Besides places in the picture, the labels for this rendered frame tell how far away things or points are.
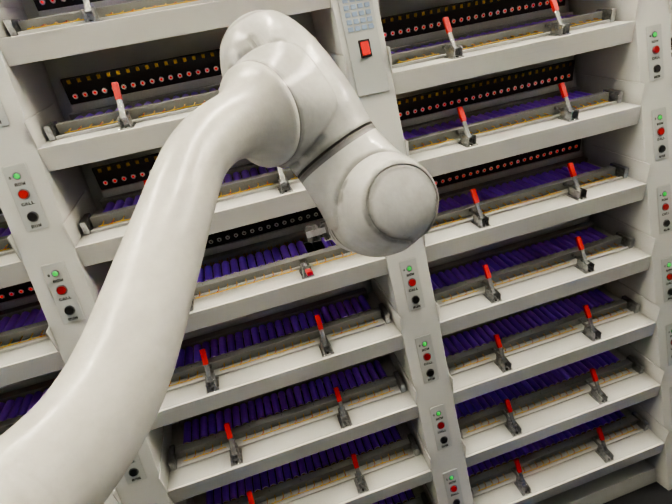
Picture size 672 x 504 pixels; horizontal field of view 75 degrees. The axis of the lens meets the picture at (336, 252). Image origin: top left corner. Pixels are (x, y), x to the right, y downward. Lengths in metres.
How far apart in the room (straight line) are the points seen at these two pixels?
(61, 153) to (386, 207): 0.71
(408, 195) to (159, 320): 0.23
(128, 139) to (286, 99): 0.57
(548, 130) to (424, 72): 0.33
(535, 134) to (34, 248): 1.08
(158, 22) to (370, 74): 0.42
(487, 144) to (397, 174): 0.68
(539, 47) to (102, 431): 1.09
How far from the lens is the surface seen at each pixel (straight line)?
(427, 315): 1.06
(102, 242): 0.97
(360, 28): 0.99
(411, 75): 1.01
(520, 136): 1.11
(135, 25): 0.98
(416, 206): 0.40
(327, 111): 0.44
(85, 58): 1.19
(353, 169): 0.42
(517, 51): 1.13
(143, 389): 0.29
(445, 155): 1.02
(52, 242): 0.99
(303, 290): 0.97
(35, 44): 1.01
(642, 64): 1.33
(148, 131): 0.94
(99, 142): 0.96
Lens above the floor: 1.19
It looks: 13 degrees down
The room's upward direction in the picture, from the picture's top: 13 degrees counter-clockwise
